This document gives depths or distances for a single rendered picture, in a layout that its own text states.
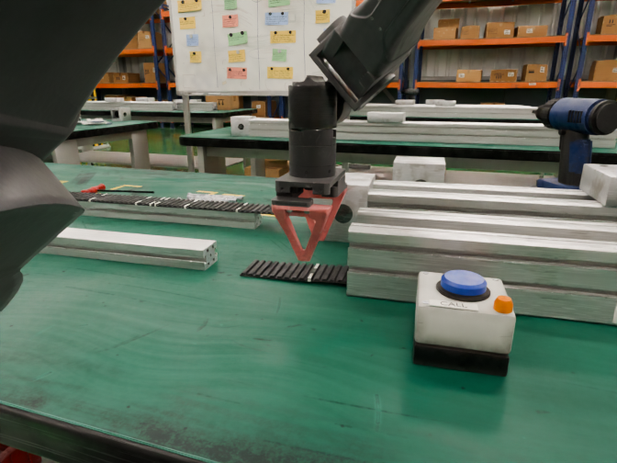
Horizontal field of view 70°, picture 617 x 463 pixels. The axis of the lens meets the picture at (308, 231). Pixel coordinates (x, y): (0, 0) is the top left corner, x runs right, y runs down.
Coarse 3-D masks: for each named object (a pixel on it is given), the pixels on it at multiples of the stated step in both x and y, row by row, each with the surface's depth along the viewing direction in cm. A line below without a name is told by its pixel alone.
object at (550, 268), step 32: (352, 224) 52; (384, 224) 56; (416, 224) 55; (448, 224) 54; (480, 224) 53; (512, 224) 52; (544, 224) 52; (576, 224) 52; (608, 224) 52; (352, 256) 51; (384, 256) 50; (416, 256) 49; (448, 256) 48; (480, 256) 48; (512, 256) 48; (544, 256) 46; (576, 256) 45; (608, 256) 44; (352, 288) 52; (384, 288) 51; (416, 288) 50; (512, 288) 47; (544, 288) 48; (576, 288) 47; (608, 288) 45; (576, 320) 47; (608, 320) 46
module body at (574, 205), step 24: (384, 192) 67; (408, 192) 67; (432, 192) 67; (456, 192) 71; (480, 192) 70; (504, 192) 70; (528, 192) 69; (552, 192) 68; (576, 192) 67; (504, 216) 64; (528, 216) 63; (552, 216) 63; (576, 216) 62; (600, 216) 62
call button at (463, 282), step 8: (448, 272) 41; (456, 272) 41; (464, 272) 41; (472, 272) 41; (448, 280) 40; (456, 280) 39; (464, 280) 39; (472, 280) 39; (480, 280) 40; (448, 288) 39; (456, 288) 39; (464, 288) 38; (472, 288) 38; (480, 288) 39
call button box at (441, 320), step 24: (432, 288) 41; (504, 288) 41; (432, 312) 38; (456, 312) 37; (480, 312) 37; (432, 336) 38; (456, 336) 38; (480, 336) 37; (504, 336) 37; (432, 360) 39; (456, 360) 39; (480, 360) 38; (504, 360) 37
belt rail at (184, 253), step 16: (64, 240) 64; (80, 240) 64; (96, 240) 63; (112, 240) 63; (128, 240) 63; (144, 240) 63; (160, 240) 63; (176, 240) 63; (192, 240) 63; (208, 240) 63; (80, 256) 65; (96, 256) 64; (112, 256) 63; (128, 256) 63; (144, 256) 62; (160, 256) 62; (176, 256) 61; (192, 256) 60; (208, 256) 61
